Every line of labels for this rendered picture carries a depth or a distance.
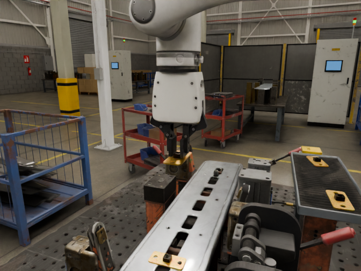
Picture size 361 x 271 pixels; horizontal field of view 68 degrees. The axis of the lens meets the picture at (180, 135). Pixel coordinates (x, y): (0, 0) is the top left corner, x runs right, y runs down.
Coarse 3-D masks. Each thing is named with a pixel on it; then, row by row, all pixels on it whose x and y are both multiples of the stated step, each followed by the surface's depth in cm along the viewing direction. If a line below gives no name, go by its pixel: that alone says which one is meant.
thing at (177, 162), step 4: (176, 152) 56; (172, 156) 56; (176, 156) 55; (188, 156) 56; (164, 160) 54; (168, 160) 54; (172, 160) 54; (176, 160) 54; (180, 160) 54; (184, 160) 54; (168, 164) 52; (172, 164) 52; (176, 164) 52; (180, 164) 52
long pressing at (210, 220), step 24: (216, 168) 118; (240, 168) 117; (192, 192) 95; (216, 192) 95; (168, 216) 80; (216, 216) 80; (144, 240) 70; (168, 240) 69; (192, 240) 69; (216, 240) 69; (144, 264) 61; (192, 264) 61
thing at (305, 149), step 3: (303, 147) 93; (306, 147) 93; (309, 147) 93; (312, 147) 93; (315, 147) 93; (318, 147) 93; (303, 150) 91; (306, 150) 91; (309, 150) 91; (312, 150) 91; (315, 150) 91; (318, 150) 91; (309, 153) 90; (312, 153) 89; (315, 153) 89; (318, 153) 89; (321, 153) 88
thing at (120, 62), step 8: (112, 56) 1053; (120, 56) 1037; (128, 56) 1065; (112, 64) 1058; (120, 64) 1045; (128, 64) 1070; (112, 72) 1070; (120, 72) 1054; (128, 72) 1075; (112, 80) 1079; (120, 80) 1063; (128, 80) 1081; (112, 88) 1088; (120, 88) 1071; (128, 88) 1087; (112, 96) 1098; (120, 96) 1081; (128, 96) 1093
